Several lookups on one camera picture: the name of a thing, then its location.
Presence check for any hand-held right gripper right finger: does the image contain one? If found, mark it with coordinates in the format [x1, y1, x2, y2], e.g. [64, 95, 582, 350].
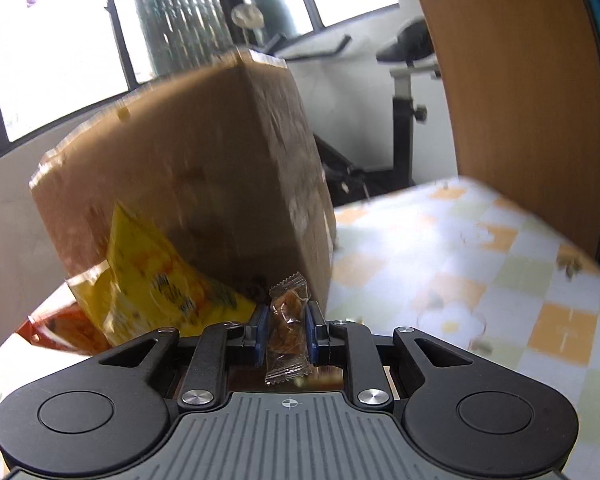
[304, 302, 481, 413]

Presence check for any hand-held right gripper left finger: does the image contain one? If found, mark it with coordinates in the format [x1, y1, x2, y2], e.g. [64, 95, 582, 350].
[95, 306, 269, 413]

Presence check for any clear candy packet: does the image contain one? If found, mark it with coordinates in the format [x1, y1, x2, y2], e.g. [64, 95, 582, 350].
[265, 270, 312, 386]

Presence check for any large yellow snack packet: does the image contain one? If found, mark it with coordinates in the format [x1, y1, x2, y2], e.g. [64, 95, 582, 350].
[67, 202, 258, 348]

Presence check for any brown cardboard box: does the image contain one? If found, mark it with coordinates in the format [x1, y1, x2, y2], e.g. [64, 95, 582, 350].
[29, 46, 337, 306]

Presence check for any orange snack packet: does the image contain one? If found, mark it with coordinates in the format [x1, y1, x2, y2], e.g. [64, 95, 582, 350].
[27, 270, 113, 356]

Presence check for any checked floral tablecloth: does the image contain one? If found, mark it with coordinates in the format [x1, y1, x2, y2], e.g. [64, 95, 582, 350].
[0, 175, 600, 480]

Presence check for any black exercise bike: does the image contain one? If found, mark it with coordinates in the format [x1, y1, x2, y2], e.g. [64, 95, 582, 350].
[265, 17, 441, 208]

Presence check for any wooden panel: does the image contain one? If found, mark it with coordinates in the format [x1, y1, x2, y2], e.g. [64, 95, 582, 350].
[402, 0, 600, 261]

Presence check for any white plastic bag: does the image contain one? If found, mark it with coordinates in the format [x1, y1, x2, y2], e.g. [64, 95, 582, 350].
[232, 4, 266, 29]

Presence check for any perforated metal screen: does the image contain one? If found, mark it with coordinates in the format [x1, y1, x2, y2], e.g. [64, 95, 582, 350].
[130, 0, 236, 78]

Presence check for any black framed window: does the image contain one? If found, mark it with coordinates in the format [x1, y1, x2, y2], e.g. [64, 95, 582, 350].
[0, 0, 401, 161]

